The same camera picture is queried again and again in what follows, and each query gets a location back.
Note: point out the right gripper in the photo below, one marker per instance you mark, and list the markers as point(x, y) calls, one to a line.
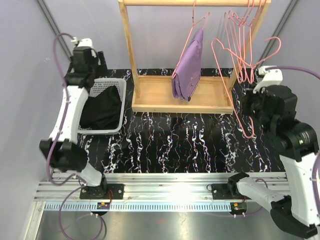
point(248, 97)

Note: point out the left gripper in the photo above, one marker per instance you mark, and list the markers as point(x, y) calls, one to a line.
point(103, 67)

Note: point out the black trousers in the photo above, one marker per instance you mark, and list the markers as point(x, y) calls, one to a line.
point(103, 111)

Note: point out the pink hanger of black trousers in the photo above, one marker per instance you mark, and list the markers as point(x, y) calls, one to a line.
point(228, 89)

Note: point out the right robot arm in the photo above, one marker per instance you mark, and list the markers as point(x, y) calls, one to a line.
point(296, 142)

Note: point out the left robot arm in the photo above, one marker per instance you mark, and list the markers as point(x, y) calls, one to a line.
point(61, 149)

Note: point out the empty pink hanger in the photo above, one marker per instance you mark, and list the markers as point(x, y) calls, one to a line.
point(236, 27)
point(229, 32)
point(254, 17)

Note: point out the purple trousers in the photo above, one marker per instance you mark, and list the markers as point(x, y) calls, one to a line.
point(188, 72)

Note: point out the pink hanger holding purple trousers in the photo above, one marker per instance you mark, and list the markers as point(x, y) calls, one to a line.
point(194, 23)

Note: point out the wooden clothes rack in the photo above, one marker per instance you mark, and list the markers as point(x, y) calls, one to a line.
point(152, 93)

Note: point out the white plastic basket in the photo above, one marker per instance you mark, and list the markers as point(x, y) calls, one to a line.
point(100, 85)

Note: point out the black marble pattern mat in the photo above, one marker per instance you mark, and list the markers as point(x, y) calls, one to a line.
point(150, 142)

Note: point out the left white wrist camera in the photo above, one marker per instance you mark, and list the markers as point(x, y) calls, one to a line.
point(82, 43)

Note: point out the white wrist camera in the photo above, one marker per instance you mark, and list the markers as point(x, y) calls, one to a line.
point(271, 75)
point(82, 43)

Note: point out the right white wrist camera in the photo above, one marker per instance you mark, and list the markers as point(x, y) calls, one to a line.
point(271, 75)

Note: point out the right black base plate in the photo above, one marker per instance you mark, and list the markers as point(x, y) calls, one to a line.
point(225, 191)

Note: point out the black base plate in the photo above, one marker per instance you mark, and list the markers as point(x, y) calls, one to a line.
point(110, 191)
point(225, 191)

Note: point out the aluminium mounting rail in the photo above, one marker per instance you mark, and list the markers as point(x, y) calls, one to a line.
point(142, 192)

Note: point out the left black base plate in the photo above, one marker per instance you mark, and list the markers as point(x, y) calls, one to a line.
point(110, 191)

